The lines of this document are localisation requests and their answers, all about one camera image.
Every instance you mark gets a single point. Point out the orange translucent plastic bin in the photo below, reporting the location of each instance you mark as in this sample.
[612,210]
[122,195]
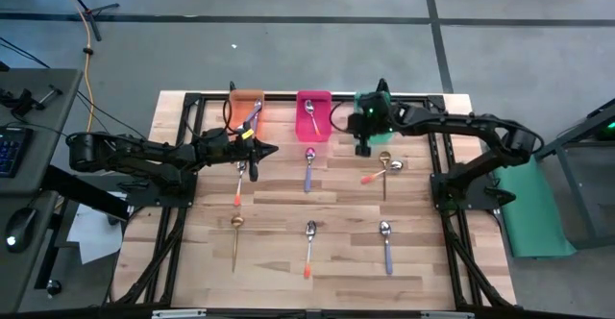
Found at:
[240,103]

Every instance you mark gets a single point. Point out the dark grey desk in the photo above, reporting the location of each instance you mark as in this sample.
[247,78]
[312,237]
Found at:
[29,280]

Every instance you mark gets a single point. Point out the black metal table frame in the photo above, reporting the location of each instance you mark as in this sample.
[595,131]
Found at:
[283,97]

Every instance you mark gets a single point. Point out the aluminium extrusion bar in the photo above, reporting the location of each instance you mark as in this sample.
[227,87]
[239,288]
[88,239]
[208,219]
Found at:
[180,314]
[447,315]

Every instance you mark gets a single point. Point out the black computer mouse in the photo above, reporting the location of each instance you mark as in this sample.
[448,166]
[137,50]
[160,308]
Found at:
[21,228]

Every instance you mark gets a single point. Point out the black caster wheel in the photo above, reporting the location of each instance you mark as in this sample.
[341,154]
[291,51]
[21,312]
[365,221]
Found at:
[54,287]

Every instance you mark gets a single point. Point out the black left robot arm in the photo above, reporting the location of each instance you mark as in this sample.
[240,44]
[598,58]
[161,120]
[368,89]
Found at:
[144,153]

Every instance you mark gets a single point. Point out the pink translucent plastic bin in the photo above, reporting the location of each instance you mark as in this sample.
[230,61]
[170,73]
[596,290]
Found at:
[302,127]

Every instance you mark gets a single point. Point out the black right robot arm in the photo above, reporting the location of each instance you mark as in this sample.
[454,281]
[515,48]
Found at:
[456,124]

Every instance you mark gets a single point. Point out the black computer keyboard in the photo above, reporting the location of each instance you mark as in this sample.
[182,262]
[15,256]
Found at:
[12,151]

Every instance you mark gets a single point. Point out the green translucent plastic bin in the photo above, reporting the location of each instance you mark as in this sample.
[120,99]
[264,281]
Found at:
[386,139]

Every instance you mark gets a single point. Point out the black desk crossbar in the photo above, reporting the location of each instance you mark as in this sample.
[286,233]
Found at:
[86,194]

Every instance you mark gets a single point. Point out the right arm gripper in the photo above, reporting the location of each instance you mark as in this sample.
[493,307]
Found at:
[365,127]

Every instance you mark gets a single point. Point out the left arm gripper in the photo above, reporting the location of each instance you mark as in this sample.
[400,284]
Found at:
[240,148]

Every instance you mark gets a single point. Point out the grey metal cart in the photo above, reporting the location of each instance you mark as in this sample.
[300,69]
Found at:
[586,189]

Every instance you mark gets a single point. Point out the black frame bracket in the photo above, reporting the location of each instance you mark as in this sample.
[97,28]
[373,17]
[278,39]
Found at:
[383,85]
[232,87]

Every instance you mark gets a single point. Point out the white paper sheet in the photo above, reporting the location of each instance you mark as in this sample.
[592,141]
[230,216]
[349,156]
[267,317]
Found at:
[96,237]

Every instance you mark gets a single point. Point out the black desk clamp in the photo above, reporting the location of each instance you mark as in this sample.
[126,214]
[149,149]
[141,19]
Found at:
[24,103]

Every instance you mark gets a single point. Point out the green floor mat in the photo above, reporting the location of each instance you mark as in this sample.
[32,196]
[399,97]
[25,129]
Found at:
[533,232]

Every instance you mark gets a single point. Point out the yellow tape tag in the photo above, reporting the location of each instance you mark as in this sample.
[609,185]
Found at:
[247,134]

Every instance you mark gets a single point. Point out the gold spoon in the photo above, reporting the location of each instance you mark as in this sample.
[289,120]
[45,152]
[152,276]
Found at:
[385,156]
[237,221]

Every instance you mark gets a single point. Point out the black tripod stand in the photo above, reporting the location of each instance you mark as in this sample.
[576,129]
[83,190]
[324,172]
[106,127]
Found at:
[93,18]

